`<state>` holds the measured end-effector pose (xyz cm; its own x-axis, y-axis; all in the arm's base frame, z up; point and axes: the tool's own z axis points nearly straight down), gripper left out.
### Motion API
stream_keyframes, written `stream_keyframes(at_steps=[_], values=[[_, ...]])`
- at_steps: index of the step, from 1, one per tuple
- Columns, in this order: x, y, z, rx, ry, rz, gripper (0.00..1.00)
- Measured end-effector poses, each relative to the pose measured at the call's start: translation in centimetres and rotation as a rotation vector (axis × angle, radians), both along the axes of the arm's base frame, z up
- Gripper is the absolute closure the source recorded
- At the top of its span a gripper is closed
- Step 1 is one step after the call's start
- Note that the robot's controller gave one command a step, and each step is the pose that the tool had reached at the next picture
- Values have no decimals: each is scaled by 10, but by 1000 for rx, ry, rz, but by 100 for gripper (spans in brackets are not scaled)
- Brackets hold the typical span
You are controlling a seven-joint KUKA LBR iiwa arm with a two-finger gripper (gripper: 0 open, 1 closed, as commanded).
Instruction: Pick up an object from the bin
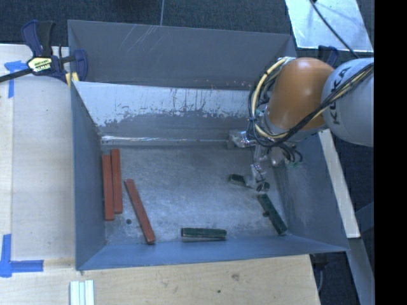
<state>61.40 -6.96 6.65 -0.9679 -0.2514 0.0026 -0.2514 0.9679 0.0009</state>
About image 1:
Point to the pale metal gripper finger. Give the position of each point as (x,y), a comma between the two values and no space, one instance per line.
(264,187)
(257,172)

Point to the short dark green block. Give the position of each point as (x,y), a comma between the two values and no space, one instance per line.
(236,179)

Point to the dark green flat block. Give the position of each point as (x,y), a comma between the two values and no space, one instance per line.
(273,214)
(203,233)

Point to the clear shiny small object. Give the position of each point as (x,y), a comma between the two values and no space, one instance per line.
(238,138)

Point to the grey metal bin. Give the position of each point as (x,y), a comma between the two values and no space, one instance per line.
(190,186)

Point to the red-brown flat block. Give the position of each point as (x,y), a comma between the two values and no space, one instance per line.
(108,189)
(117,183)
(140,211)

